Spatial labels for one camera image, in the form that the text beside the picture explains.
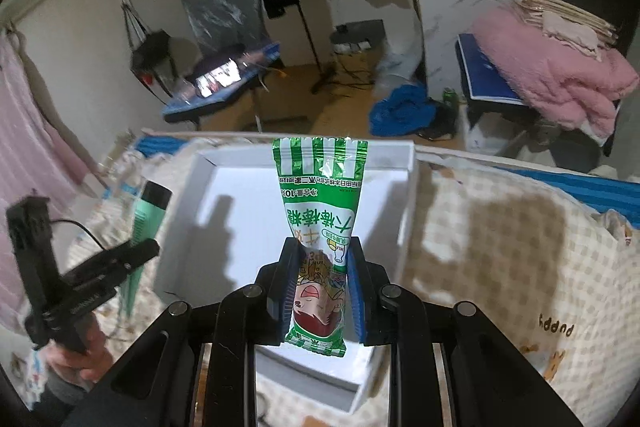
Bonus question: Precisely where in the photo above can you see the white cardboard box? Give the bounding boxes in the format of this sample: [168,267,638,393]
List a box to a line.
[152,139,419,414]

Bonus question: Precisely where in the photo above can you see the pink fluffy blanket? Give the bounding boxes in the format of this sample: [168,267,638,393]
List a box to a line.
[472,4,640,140]

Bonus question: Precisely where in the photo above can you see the person's left forearm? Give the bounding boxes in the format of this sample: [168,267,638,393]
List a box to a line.
[37,376,98,427]

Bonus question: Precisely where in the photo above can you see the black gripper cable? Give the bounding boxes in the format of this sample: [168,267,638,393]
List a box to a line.
[49,219,109,254]

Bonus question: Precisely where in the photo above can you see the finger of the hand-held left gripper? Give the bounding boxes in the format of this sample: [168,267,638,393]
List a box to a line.
[61,239,161,294]

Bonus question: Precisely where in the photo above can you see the dark shoes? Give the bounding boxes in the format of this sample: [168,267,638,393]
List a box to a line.
[417,99,459,140]

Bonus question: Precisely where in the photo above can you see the checked printed blanket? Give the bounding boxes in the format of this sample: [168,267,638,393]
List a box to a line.
[0,134,640,427]

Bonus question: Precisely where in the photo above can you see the black hanging bag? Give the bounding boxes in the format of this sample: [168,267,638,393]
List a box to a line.
[122,4,177,104]

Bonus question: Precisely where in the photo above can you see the green striped candy packet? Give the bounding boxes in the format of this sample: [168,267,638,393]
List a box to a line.
[271,136,369,356]

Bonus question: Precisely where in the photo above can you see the person's left hand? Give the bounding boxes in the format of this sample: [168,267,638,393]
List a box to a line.
[50,321,117,389]

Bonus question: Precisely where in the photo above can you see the pink hanging cloth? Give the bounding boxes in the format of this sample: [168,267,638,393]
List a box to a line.
[0,26,97,334]

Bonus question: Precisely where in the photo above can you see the blue flat board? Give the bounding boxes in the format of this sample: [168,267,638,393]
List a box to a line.
[455,33,532,104]

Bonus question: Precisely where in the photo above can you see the white plastic bag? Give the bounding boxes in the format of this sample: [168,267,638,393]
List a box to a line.
[375,26,427,88]

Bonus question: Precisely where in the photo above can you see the blue crumpled cloth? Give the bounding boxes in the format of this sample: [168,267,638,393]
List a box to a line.
[369,84,437,138]

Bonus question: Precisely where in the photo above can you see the beige layered pile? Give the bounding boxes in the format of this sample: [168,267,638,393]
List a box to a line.
[512,0,621,58]

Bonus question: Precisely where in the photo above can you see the black stand pole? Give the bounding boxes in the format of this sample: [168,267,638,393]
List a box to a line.
[297,1,342,96]

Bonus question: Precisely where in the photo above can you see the lit screen device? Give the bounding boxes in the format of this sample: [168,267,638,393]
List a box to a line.
[194,59,242,100]

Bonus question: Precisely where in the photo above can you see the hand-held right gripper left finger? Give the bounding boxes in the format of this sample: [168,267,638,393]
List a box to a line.
[65,237,302,427]

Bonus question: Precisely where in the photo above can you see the plastic-wrapped black board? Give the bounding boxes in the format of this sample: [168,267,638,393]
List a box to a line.
[180,0,269,64]

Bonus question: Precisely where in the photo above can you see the green tube with black cap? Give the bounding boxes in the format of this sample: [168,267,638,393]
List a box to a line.
[120,180,171,319]

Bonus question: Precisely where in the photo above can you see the blue folding table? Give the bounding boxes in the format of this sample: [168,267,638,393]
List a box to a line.
[161,41,282,124]

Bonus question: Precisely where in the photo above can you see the black power strip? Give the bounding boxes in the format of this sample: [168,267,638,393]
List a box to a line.
[330,20,386,56]

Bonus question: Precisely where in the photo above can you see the white storage box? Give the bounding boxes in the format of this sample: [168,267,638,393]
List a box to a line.
[462,103,542,154]

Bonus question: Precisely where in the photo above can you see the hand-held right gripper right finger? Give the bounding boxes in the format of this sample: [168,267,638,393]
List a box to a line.
[347,236,584,427]

